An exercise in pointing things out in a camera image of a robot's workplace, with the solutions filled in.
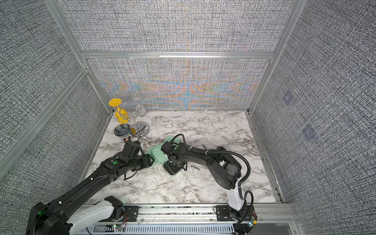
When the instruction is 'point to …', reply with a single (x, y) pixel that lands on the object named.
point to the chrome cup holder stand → (128, 111)
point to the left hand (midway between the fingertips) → (154, 160)
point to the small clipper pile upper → (204, 147)
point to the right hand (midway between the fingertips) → (175, 165)
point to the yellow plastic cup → (122, 115)
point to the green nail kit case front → (155, 152)
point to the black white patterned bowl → (122, 129)
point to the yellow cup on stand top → (115, 102)
